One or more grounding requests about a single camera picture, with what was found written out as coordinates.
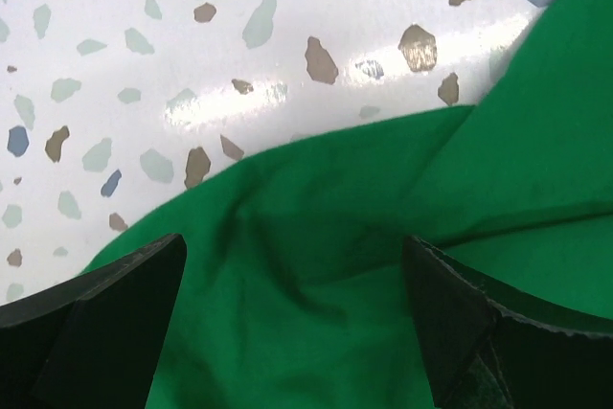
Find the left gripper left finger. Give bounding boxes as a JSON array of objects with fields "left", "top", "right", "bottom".
[{"left": 1, "top": 234, "right": 186, "bottom": 409}]

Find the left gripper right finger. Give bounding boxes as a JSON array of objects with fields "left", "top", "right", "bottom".
[{"left": 402, "top": 237, "right": 612, "bottom": 408}]

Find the green t shirt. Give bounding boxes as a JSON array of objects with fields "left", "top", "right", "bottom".
[{"left": 94, "top": 0, "right": 612, "bottom": 408}]

